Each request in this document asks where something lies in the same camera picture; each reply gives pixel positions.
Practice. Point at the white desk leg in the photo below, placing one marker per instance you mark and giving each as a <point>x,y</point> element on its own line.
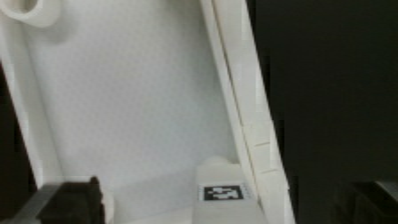
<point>227,204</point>

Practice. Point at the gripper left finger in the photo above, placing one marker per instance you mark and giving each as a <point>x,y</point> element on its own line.
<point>67,203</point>

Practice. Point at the white desk tabletop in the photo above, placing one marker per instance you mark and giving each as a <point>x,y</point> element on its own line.
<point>140,96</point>

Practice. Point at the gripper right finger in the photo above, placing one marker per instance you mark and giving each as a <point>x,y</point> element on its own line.
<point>367,203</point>

